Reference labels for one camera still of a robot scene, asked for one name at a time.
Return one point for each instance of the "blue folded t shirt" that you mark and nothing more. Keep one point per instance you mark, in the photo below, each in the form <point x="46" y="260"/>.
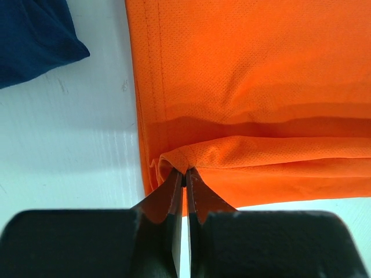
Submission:
<point x="36" y="37"/>

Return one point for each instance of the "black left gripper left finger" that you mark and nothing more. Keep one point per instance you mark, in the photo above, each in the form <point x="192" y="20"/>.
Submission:
<point x="143" y="241"/>

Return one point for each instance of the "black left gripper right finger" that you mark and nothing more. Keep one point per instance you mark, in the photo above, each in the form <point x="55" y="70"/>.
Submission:
<point x="226" y="242"/>

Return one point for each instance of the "orange t shirt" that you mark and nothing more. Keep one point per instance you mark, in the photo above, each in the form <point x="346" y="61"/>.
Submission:
<point x="268" y="100"/>

